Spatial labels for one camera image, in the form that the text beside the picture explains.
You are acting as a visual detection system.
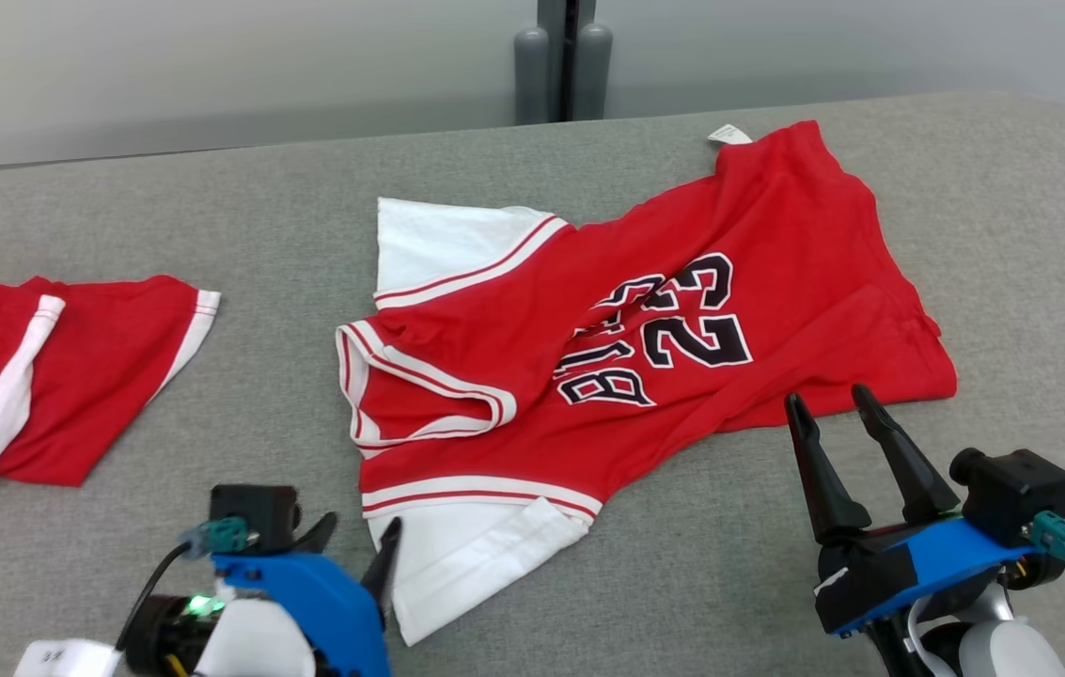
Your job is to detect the left black cable teal connector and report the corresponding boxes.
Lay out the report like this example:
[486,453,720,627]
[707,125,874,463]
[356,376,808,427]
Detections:
[114,517,253,652]

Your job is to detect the white label on left cable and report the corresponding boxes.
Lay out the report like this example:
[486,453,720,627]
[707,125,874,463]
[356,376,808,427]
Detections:
[15,639,124,677]

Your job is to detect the red basketball jersey number 23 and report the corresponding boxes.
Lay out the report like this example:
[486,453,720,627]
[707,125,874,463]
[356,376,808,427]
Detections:
[337,120,958,647]

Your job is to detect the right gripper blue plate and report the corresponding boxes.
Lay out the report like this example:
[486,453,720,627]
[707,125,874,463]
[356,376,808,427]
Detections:
[784,384,1041,640]

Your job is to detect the red shorts with white stripes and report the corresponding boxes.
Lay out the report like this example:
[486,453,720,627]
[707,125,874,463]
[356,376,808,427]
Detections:
[0,268,221,535]

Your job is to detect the grey vertical partition post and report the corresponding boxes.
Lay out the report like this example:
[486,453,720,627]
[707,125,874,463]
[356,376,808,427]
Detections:
[537,0,597,123]

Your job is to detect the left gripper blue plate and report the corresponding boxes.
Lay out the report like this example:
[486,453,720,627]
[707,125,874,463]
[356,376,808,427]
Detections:
[212,512,403,677]

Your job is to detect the grey fabric upholstered surface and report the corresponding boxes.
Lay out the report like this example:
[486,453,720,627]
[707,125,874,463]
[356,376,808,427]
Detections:
[0,91,1065,677]

